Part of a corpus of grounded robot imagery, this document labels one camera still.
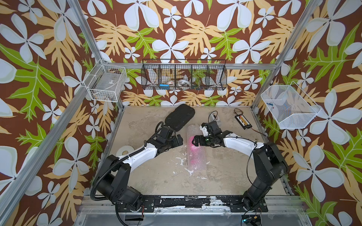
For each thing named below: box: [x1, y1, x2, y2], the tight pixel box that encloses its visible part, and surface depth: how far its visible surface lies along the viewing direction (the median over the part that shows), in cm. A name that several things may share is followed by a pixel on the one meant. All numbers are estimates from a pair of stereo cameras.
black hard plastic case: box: [164, 104, 196, 132], surface depth 110 cm
